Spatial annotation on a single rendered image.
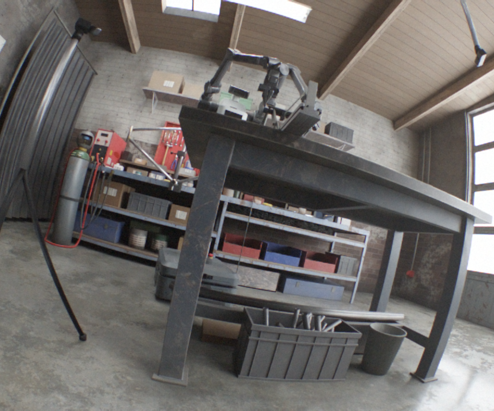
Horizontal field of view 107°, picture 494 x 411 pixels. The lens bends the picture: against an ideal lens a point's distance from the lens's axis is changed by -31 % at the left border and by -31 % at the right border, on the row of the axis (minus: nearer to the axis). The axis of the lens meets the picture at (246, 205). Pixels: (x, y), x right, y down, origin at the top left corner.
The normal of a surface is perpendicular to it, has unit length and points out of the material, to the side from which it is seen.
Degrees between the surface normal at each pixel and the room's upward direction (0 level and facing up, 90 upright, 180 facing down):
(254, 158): 90
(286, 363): 90
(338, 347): 90
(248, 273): 90
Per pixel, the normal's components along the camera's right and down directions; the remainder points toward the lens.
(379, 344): -0.73, -0.11
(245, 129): 0.15, -0.05
